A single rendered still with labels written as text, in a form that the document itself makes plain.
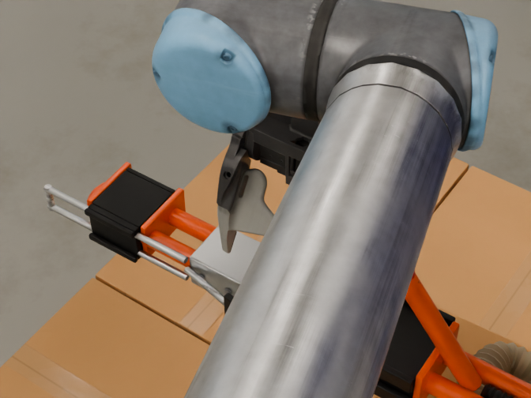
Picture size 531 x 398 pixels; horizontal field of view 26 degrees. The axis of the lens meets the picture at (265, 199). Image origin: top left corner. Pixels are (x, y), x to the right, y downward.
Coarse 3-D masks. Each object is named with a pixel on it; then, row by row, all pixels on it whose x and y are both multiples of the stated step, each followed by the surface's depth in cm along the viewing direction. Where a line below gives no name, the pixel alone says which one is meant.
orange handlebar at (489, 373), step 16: (176, 208) 131; (176, 224) 130; (192, 224) 129; (208, 224) 129; (160, 240) 128; (176, 240) 128; (480, 368) 116; (496, 368) 116; (432, 384) 115; (448, 384) 115; (496, 384) 115; (512, 384) 115; (528, 384) 115
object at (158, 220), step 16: (112, 176) 132; (128, 176) 132; (144, 176) 132; (96, 192) 131; (112, 192) 131; (128, 192) 131; (144, 192) 131; (160, 192) 131; (176, 192) 131; (112, 208) 129; (128, 208) 129; (144, 208) 129; (160, 208) 129; (144, 224) 127; (160, 224) 130
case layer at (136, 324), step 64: (192, 192) 207; (448, 192) 208; (512, 192) 207; (448, 256) 197; (512, 256) 197; (64, 320) 187; (128, 320) 187; (192, 320) 187; (512, 320) 187; (0, 384) 179; (64, 384) 179; (128, 384) 179
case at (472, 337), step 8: (448, 312) 138; (456, 320) 137; (464, 320) 137; (464, 328) 137; (472, 328) 137; (480, 328) 137; (464, 336) 136; (472, 336) 136; (480, 336) 136; (488, 336) 136; (496, 336) 136; (464, 344) 135; (472, 344) 135; (480, 344) 135; (520, 344) 135; (472, 352) 134; (448, 368) 133; (448, 376) 132
